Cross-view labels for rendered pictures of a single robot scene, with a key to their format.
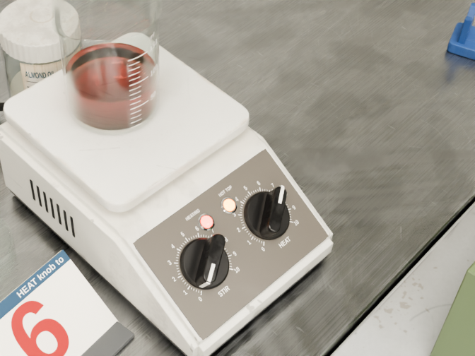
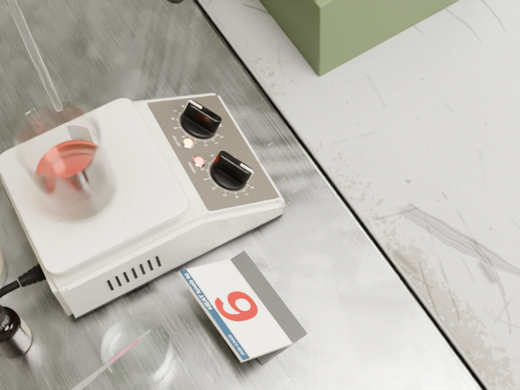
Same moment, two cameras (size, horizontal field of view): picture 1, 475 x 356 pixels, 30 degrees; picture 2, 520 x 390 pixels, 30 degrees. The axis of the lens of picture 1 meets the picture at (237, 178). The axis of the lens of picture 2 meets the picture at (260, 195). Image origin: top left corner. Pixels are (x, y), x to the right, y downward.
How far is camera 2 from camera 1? 0.45 m
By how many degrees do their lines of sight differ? 37
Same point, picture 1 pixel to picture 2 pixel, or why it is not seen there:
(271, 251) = (224, 132)
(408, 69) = not seen: outside the picture
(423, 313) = (281, 65)
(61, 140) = (108, 234)
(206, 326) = (271, 191)
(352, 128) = (97, 53)
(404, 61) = not seen: outside the picture
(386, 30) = not seen: outside the picture
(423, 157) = (145, 16)
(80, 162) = (137, 224)
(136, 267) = (223, 217)
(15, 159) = (88, 285)
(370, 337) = (290, 103)
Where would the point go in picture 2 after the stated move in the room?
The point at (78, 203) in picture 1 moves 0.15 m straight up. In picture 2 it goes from (157, 242) to (122, 145)
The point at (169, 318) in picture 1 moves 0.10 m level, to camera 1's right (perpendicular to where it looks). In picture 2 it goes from (260, 211) to (302, 113)
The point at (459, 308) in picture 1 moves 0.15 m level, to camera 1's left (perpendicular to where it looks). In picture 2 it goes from (324, 29) to (261, 174)
